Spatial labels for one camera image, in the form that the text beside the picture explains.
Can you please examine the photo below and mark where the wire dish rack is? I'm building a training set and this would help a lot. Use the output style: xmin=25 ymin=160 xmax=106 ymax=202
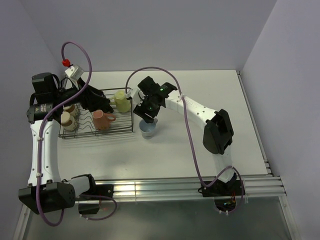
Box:
xmin=58 ymin=103 xmax=134 ymax=139

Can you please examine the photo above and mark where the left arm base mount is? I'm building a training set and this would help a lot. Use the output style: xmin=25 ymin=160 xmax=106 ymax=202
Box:
xmin=69 ymin=174 xmax=114 ymax=215

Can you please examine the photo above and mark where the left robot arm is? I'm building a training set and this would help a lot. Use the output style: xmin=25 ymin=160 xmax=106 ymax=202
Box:
xmin=18 ymin=72 xmax=112 ymax=215

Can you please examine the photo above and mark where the cream and brown tumbler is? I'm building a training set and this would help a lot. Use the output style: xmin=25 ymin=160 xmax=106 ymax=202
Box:
xmin=63 ymin=104 xmax=77 ymax=117

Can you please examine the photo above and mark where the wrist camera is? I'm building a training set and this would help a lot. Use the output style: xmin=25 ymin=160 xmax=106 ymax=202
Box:
xmin=62 ymin=59 xmax=84 ymax=86
xmin=125 ymin=87 xmax=143 ymax=106

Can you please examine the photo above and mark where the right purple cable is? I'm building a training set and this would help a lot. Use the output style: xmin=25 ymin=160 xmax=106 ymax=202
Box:
xmin=124 ymin=66 xmax=246 ymax=213

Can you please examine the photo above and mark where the aluminium mounting rail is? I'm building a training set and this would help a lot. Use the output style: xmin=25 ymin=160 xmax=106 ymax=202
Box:
xmin=96 ymin=175 xmax=287 ymax=203

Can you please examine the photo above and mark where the light blue mug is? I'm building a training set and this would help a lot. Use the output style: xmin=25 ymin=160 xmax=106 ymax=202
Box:
xmin=139 ymin=118 xmax=158 ymax=139

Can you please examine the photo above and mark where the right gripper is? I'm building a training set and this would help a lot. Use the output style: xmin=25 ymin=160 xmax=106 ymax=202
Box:
xmin=133 ymin=94 xmax=161 ymax=124

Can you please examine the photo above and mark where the pink patterned mug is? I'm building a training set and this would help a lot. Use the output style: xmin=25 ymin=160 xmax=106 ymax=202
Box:
xmin=92 ymin=109 xmax=116 ymax=131

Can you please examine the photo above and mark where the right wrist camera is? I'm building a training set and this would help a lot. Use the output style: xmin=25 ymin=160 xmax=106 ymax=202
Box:
xmin=125 ymin=87 xmax=143 ymax=106

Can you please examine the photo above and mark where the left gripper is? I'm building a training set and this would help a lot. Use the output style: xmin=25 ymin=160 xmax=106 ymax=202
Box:
xmin=52 ymin=77 xmax=110 ymax=113

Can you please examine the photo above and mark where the pale yellow mug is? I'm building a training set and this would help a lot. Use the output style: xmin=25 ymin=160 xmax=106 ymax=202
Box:
xmin=110 ymin=90 xmax=131 ymax=113

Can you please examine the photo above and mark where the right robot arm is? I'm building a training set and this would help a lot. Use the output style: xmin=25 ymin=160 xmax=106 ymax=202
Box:
xmin=126 ymin=76 xmax=235 ymax=195

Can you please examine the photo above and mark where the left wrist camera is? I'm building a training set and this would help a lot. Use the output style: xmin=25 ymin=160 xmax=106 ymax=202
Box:
xmin=62 ymin=59 xmax=84 ymax=86

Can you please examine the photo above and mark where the purple cable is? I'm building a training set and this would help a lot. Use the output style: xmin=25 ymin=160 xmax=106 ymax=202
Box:
xmin=36 ymin=41 xmax=118 ymax=226
xmin=124 ymin=66 xmax=246 ymax=213

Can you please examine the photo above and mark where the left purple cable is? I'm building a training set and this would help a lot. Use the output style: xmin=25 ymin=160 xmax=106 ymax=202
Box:
xmin=36 ymin=41 xmax=118 ymax=226

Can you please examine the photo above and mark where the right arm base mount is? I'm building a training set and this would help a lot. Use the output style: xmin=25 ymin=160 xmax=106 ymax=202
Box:
xmin=197 ymin=179 xmax=246 ymax=197

